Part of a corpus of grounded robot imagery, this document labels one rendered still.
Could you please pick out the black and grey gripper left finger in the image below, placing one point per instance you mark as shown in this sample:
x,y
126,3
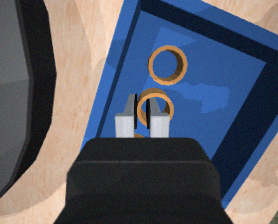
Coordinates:
x,y
126,122

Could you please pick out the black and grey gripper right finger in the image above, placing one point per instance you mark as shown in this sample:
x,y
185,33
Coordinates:
x,y
157,122

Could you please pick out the blue crate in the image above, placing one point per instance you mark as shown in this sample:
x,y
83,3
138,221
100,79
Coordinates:
x,y
228,98

